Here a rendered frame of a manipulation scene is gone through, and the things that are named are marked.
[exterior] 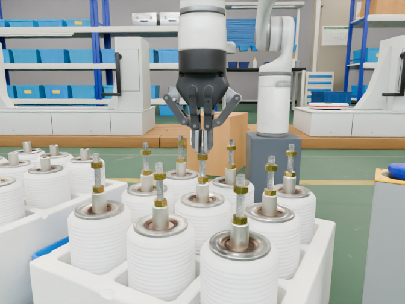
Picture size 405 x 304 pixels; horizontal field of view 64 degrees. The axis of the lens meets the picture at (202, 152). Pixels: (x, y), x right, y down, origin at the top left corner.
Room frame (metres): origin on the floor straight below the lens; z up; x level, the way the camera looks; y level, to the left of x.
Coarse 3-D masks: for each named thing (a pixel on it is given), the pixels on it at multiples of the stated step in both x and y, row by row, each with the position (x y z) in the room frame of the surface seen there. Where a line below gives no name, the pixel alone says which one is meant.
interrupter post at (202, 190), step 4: (196, 184) 0.53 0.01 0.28; (200, 184) 0.52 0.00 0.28; (204, 184) 0.52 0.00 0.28; (208, 184) 0.52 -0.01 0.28; (196, 188) 0.52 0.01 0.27; (200, 188) 0.52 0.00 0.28; (204, 188) 0.52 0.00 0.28; (208, 188) 0.52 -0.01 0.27; (196, 192) 0.52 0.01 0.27; (200, 192) 0.52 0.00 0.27; (204, 192) 0.52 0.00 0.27; (208, 192) 0.52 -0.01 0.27; (196, 196) 0.52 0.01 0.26; (200, 196) 0.52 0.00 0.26; (204, 196) 0.52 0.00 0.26; (208, 196) 0.52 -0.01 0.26; (196, 200) 0.52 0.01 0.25; (200, 200) 0.52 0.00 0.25; (204, 200) 0.52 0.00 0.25; (208, 200) 0.52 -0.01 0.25
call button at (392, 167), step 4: (392, 164) 0.46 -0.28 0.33; (396, 164) 0.46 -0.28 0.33; (400, 164) 0.46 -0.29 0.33; (404, 164) 0.46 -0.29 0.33; (388, 168) 0.46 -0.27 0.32; (392, 168) 0.45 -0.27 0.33; (396, 168) 0.44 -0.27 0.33; (400, 168) 0.44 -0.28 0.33; (404, 168) 0.44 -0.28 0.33; (392, 172) 0.45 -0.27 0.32; (396, 172) 0.44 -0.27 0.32; (400, 172) 0.44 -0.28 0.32; (404, 172) 0.44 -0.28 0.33; (396, 176) 0.45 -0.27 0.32; (400, 176) 0.44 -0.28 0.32; (404, 176) 0.44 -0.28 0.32
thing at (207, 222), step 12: (180, 204) 0.51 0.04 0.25; (228, 204) 0.52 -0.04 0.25; (192, 216) 0.48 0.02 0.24; (204, 216) 0.48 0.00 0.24; (216, 216) 0.49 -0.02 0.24; (228, 216) 0.51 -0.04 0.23; (204, 228) 0.48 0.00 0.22; (216, 228) 0.49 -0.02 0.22; (228, 228) 0.51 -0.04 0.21; (204, 240) 0.48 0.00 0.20
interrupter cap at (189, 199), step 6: (192, 192) 0.56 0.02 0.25; (210, 192) 0.56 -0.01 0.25; (186, 198) 0.53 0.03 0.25; (192, 198) 0.53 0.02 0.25; (210, 198) 0.54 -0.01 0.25; (216, 198) 0.53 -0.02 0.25; (222, 198) 0.53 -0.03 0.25; (186, 204) 0.50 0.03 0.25; (192, 204) 0.50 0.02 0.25; (198, 204) 0.50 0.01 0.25; (204, 204) 0.50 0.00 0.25; (210, 204) 0.50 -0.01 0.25; (216, 204) 0.50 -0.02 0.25
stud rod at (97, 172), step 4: (96, 156) 0.48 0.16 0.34; (96, 160) 0.48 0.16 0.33; (100, 168) 0.48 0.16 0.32; (96, 172) 0.48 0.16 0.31; (100, 172) 0.48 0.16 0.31; (96, 176) 0.48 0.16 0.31; (100, 176) 0.48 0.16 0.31; (96, 180) 0.48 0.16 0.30; (100, 180) 0.48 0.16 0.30; (96, 184) 0.48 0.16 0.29; (100, 184) 0.48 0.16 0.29; (100, 192) 0.48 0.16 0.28
